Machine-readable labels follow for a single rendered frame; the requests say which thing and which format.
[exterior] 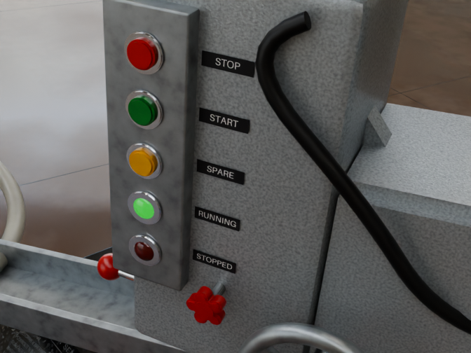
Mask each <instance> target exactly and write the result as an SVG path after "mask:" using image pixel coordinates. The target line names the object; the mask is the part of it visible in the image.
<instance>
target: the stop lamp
mask: <svg viewBox="0 0 471 353"><path fill-rule="evenodd" d="M134 249H135V253H136V254H137V256H138V257H139V258H140V259H142V260H144V261H150V260H152V259H153V255H154V254H153V250H152V248H151V247H150V246H149V245H148V244H146V243H144V242H137V243H136V244H135V247H134Z"/></svg>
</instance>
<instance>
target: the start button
mask: <svg viewBox="0 0 471 353"><path fill-rule="evenodd" d="M128 112H129V114H130V117H131V118H132V119H133V120H134V121H135V122H136V123H137V124H138V125H142V126H147V125H150V124H152V122H154V121H155V119H156V108H155V106H154V105H153V103H152V102H151V101H150V100H149V99H147V98H146V97H141V96H138V97H135V98H133V99H131V100H130V102H129V105H128Z"/></svg>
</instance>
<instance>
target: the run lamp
mask: <svg viewBox="0 0 471 353"><path fill-rule="evenodd" d="M133 207H134V210H135V212H136V213H137V215H138V216H140V217H142V218H143V219H150V218H151V217H152V216H153V213H154V210H153V206H152V205H151V203H150V202H149V201H147V200H145V199H142V198H139V199H136V200H135V201H134V205H133Z"/></svg>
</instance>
